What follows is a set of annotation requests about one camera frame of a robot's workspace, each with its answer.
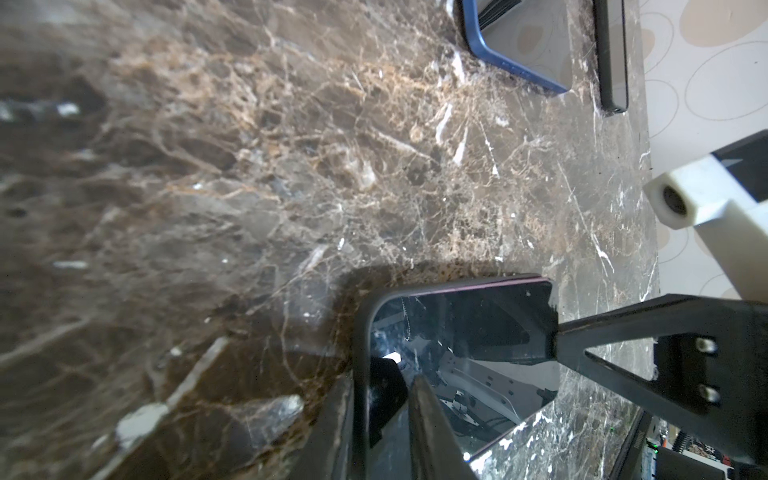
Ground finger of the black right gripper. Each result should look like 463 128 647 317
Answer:
554 294 767 465

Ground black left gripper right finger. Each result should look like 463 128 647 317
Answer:
408 375 477 480

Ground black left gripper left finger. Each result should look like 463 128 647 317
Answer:
289 372 354 480

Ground silver-edged black phone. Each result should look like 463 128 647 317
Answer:
593 0 629 114

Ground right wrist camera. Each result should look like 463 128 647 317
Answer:
643 130 767 303

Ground blue-edged phone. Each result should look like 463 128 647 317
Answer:
461 0 573 94

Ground black phone with pink case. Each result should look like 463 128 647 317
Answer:
350 274 560 479

